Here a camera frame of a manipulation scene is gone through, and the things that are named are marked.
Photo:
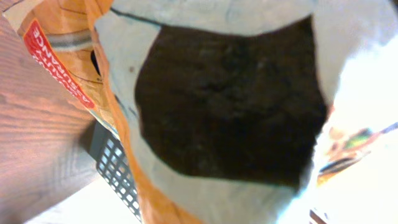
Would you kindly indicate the yellow snack bag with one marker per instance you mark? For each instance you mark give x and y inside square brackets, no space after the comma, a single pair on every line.
[228,111]

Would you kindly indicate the dark grey plastic basket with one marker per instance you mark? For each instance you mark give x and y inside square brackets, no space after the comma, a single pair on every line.
[112,165]

